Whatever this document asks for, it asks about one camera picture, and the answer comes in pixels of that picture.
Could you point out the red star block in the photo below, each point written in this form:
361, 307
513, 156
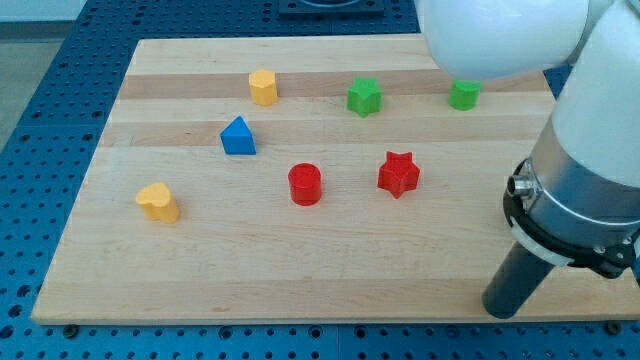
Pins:
398, 174

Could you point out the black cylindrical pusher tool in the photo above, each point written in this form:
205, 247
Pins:
518, 276

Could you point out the yellow heart block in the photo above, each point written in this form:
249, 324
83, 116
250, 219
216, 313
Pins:
157, 203

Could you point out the yellow hexagon block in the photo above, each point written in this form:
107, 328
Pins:
263, 87

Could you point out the red cylinder block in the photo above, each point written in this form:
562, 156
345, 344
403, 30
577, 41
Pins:
305, 184

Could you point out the green star block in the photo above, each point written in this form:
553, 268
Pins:
364, 96

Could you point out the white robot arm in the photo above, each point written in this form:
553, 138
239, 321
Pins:
575, 199

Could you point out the blue triangle block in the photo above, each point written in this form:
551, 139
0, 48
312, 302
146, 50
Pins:
237, 138

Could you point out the wooden board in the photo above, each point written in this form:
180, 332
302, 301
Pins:
242, 251

